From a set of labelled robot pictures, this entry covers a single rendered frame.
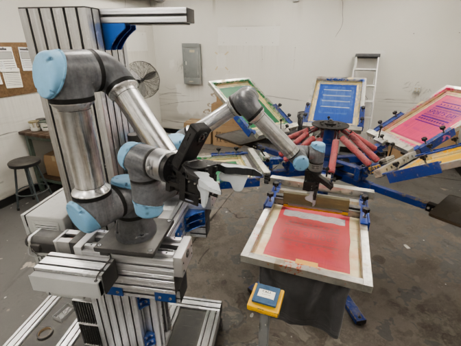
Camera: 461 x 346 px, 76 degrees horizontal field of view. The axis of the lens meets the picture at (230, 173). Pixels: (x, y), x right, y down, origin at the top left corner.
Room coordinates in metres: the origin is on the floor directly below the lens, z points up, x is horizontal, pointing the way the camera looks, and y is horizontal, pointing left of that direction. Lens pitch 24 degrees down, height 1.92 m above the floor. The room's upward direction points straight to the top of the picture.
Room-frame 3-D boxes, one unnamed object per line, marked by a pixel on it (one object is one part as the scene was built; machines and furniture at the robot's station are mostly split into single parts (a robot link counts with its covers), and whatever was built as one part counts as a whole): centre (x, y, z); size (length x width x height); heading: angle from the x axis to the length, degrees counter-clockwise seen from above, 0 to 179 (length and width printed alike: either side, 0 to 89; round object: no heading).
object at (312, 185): (1.48, -0.45, 1.23); 0.09 x 0.08 x 0.12; 70
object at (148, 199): (0.70, 0.21, 1.56); 0.11 x 0.08 x 0.11; 145
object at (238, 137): (2.92, -0.39, 0.91); 1.34 x 0.40 x 0.08; 40
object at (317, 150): (1.48, -0.46, 1.39); 0.09 x 0.08 x 0.11; 83
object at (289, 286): (1.14, -0.36, 0.74); 0.45 x 0.03 x 0.43; 70
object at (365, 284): (1.41, -0.46, 0.97); 0.79 x 0.58 x 0.04; 160
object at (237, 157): (2.25, 0.07, 1.05); 1.08 x 0.61 x 0.23; 100
